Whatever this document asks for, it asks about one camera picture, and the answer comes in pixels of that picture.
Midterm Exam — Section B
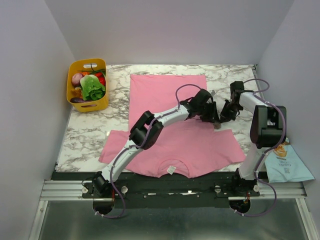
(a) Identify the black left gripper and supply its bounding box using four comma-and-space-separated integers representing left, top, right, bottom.
197, 102, 220, 124

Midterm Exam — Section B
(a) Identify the pink t-shirt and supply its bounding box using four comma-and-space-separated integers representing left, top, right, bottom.
98, 73, 248, 179

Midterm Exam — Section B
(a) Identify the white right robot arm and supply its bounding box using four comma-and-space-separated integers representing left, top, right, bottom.
220, 81, 287, 196

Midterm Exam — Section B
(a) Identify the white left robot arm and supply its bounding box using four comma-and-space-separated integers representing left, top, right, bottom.
91, 88, 219, 198

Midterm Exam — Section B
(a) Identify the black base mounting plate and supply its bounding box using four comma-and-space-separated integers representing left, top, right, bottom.
51, 171, 260, 213

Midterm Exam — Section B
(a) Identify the blue snack bag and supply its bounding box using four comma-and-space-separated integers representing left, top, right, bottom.
264, 138, 315, 183

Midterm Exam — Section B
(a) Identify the yellow plastic basket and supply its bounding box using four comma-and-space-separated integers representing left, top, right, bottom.
66, 58, 109, 113

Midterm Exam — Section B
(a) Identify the red toy pepper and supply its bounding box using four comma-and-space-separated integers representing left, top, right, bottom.
94, 71, 106, 86

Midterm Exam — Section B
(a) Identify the green toy lettuce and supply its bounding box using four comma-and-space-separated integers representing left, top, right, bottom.
80, 74, 106, 101

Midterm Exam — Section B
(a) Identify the purple toy eggplant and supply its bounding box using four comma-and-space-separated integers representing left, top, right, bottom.
70, 97, 86, 104

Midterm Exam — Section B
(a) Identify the purple toy onion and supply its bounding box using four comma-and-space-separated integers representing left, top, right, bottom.
71, 72, 83, 87

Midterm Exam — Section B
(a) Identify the aluminium frame rail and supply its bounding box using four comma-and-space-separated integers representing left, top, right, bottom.
40, 180, 307, 201

